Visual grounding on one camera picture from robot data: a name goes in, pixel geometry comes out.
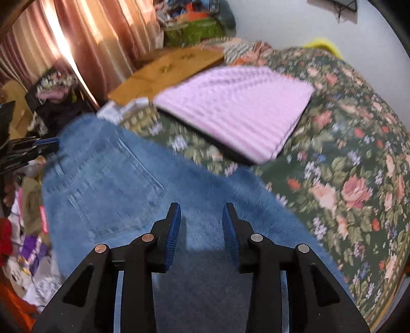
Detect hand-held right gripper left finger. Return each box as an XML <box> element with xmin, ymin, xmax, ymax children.
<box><xmin>30</xmin><ymin>202</ymin><xmax>182</xmax><ymax>333</ymax></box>

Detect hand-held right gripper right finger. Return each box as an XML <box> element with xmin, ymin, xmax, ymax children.
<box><xmin>222</xmin><ymin>202</ymin><xmax>372</xmax><ymax>333</ymax></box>

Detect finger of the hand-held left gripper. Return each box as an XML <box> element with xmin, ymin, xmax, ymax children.
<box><xmin>9</xmin><ymin>137</ymin><xmax>60</xmax><ymax>150</ymax></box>
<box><xmin>6</xmin><ymin>145</ymin><xmax>60</xmax><ymax>168</ymax></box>

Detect blue denim pants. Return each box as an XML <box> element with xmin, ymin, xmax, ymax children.
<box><xmin>41</xmin><ymin>115</ymin><xmax>350</xmax><ymax>333</ymax></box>

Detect black basket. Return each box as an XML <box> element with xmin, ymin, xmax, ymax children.
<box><xmin>25</xmin><ymin>67</ymin><xmax>97</xmax><ymax>129</ymax></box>

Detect heap of colourful cloths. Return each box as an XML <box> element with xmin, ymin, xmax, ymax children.
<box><xmin>0</xmin><ymin>173</ymin><xmax>68</xmax><ymax>313</ymax></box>

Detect pink orange curtain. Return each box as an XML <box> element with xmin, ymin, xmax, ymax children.
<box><xmin>0</xmin><ymin>0</ymin><xmax>164</xmax><ymax>106</ymax></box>

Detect pink striped folded cloth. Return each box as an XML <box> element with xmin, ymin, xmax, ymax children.
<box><xmin>153</xmin><ymin>66</ymin><xmax>315</xmax><ymax>166</ymax></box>

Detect wooden lap table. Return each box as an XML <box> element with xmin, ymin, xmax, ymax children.
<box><xmin>107</xmin><ymin>48</ymin><xmax>225</xmax><ymax>106</ymax></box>

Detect floral bedspread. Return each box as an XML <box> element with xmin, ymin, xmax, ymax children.
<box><xmin>122</xmin><ymin>46</ymin><xmax>410</xmax><ymax>327</ymax></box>

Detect striped patchwork sheet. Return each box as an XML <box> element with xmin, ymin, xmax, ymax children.
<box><xmin>221</xmin><ymin>38</ymin><xmax>273</xmax><ymax>66</ymax></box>

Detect green storage bag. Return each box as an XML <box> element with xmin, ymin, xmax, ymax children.
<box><xmin>163</xmin><ymin>17</ymin><xmax>225</xmax><ymax>48</ymax></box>

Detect pile of mixed clothes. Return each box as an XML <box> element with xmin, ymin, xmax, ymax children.
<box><xmin>154</xmin><ymin>0</ymin><xmax>236</xmax><ymax>36</ymax></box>

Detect yellow foam tube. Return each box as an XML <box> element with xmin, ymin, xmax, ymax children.
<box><xmin>303</xmin><ymin>38</ymin><xmax>344</xmax><ymax>60</ymax></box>

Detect small black wall monitor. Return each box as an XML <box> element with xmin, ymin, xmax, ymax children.
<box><xmin>327</xmin><ymin>0</ymin><xmax>358</xmax><ymax>13</ymax></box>

